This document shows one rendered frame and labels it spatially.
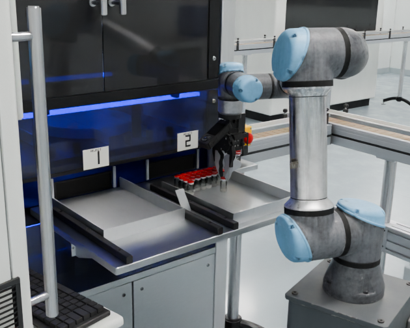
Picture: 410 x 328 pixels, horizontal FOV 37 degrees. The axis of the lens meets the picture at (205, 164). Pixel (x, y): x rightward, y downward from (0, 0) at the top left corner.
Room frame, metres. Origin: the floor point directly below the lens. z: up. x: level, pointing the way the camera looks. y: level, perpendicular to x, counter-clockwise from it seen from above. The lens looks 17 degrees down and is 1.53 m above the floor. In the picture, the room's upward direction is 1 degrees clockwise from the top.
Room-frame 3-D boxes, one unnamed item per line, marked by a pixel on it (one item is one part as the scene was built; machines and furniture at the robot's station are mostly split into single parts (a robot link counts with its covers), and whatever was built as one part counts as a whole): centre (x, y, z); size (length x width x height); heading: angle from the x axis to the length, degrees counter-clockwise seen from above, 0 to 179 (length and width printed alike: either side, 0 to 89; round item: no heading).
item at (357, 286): (1.37, -0.38, 0.84); 0.15 x 0.15 x 0.10
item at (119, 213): (1.63, 0.26, 0.90); 0.34 x 0.26 x 0.04; 40
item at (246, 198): (1.76, -0.07, 0.90); 0.34 x 0.26 x 0.04; 39
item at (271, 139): (2.39, -0.25, 0.92); 0.69 x 0.16 x 0.16; 130
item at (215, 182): (1.84, 0.00, 0.90); 0.18 x 0.02 x 0.05; 129
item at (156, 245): (1.68, 0.09, 0.87); 0.70 x 0.48 x 0.02; 130
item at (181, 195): (1.61, 0.03, 0.91); 0.14 x 0.03 x 0.06; 40
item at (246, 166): (2.14, -0.10, 0.87); 0.14 x 0.13 x 0.02; 40
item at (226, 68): (1.82, -0.07, 1.23); 0.09 x 0.08 x 0.11; 20
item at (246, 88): (1.74, -0.12, 1.23); 0.11 x 0.11 x 0.08; 20
